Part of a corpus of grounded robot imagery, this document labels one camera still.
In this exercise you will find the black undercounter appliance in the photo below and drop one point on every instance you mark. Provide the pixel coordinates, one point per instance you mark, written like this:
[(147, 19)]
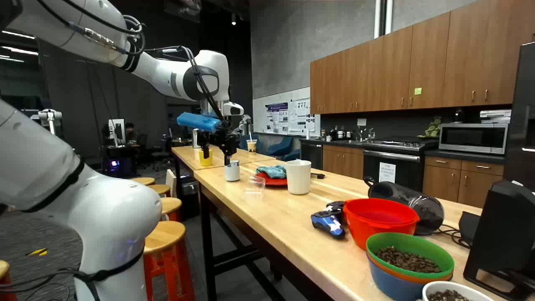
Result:
[(312, 155)]

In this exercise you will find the small green plant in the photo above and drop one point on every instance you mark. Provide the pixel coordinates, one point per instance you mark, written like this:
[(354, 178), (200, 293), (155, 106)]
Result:
[(434, 129)]

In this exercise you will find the red bowl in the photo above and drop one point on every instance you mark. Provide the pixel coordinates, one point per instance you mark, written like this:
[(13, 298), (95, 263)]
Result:
[(379, 220)]

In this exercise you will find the framed picture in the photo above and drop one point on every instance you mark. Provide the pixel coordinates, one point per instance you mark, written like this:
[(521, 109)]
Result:
[(117, 133)]

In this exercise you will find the orange bowl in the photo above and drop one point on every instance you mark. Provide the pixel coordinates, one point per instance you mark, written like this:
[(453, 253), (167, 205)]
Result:
[(441, 277)]

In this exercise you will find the small black marker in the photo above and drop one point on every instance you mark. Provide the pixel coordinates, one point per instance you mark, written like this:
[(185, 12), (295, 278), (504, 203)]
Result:
[(319, 176)]

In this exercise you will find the green cabinet sticker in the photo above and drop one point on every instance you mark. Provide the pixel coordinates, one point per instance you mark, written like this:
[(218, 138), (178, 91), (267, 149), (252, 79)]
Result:
[(419, 91)]

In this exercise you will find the black cylindrical bag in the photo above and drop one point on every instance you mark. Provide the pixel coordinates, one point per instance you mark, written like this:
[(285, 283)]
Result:
[(416, 203)]

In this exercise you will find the white wall outlet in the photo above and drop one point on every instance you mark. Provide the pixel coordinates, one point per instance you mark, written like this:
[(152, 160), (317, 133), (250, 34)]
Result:
[(362, 123)]

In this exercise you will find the blue lounge chair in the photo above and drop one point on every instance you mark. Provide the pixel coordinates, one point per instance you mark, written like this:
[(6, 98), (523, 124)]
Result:
[(282, 149)]

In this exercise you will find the blue wrist camera box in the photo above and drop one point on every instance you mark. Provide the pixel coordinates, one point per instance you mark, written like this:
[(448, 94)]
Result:
[(198, 121)]

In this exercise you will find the small white box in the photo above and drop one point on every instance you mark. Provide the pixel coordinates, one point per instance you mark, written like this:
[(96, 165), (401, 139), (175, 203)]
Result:
[(496, 116)]

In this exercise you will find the yellow mug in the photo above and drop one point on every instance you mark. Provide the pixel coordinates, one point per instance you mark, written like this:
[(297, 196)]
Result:
[(208, 163)]

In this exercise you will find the black monitor with stand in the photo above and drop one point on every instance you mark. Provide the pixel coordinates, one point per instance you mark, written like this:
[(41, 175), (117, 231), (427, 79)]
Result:
[(503, 235)]

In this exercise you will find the dark kitchen countertop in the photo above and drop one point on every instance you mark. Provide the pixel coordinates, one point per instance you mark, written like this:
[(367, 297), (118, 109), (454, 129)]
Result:
[(391, 144)]

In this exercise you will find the small white can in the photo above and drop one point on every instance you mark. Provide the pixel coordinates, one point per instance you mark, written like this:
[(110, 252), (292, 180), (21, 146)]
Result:
[(232, 171)]

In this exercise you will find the silver microwave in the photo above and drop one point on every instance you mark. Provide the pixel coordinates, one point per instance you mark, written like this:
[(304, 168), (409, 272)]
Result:
[(474, 138)]

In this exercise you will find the stainless steel fridge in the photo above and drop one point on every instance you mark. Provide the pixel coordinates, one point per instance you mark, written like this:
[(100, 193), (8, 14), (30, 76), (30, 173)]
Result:
[(524, 123)]

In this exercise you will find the white bowl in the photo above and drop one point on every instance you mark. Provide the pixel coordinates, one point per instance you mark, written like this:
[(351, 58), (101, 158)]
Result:
[(432, 287)]

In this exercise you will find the green bowl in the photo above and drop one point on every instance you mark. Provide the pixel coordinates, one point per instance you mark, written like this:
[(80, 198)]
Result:
[(391, 243)]

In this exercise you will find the green towel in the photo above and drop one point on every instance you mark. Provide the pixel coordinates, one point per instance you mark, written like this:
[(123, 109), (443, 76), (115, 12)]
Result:
[(272, 171)]

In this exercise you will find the dark coffee beans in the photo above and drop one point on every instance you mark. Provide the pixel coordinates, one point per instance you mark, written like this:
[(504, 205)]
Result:
[(446, 295), (411, 260)]

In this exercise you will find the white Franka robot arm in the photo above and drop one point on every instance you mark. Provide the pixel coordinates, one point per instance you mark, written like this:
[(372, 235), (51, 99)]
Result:
[(111, 223)]

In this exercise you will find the wooden wall cabinets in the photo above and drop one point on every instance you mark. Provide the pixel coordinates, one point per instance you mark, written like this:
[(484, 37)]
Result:
[(424, 61)]

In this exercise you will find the clear plastic cup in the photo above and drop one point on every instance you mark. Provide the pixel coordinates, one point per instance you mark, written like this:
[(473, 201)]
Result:
[(255, 190)]

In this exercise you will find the white lab equipment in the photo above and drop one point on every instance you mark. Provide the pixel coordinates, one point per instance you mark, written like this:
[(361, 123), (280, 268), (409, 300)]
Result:
[(50, 119)]

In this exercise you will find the drink cup with straw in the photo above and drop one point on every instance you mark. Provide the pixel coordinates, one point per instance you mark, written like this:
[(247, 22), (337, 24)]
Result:
[(252, 144)]

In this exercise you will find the white poster board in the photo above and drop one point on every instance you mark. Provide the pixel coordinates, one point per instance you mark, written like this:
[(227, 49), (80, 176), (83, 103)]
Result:
[(287, 118)]

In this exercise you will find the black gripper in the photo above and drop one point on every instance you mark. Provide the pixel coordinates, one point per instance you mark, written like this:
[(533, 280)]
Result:
[(230, 128)]

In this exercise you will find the orange wooden-seat stool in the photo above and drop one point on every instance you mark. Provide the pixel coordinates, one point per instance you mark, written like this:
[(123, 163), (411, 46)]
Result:
[(145, 181), (172, 205), (165, 236), (160, 190)]

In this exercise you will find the red plate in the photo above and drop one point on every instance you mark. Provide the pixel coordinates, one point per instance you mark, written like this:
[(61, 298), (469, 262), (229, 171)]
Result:
[(274, 183)]

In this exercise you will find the white paper sheet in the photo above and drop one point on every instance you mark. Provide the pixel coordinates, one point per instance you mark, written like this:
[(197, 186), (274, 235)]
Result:
[(387, 173)]

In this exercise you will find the black power adapter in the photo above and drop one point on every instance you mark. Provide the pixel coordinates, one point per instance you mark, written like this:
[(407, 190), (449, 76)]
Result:
[(469, 226)]

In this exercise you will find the black oven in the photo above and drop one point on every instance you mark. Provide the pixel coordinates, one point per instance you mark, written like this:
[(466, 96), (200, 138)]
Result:
[(407, 165)]

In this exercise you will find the wooden base cabinet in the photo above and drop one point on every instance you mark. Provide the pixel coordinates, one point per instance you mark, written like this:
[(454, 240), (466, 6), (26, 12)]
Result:
[(344, 161), (463, 181)]

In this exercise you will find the blue black handheld device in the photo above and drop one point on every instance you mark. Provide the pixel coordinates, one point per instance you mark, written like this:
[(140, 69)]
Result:
[(329, 225)]

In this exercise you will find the black metal table frame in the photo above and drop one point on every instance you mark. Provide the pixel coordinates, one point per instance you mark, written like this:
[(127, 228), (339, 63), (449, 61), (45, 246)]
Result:
[(208, 245), (177, 168)]

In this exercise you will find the tall white cup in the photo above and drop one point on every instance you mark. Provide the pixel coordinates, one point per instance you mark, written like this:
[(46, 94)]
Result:
[(299, 178)]

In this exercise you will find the blue bowl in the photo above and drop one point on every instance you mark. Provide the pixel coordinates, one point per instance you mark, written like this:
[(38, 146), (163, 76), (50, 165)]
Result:
[(394, 285)]

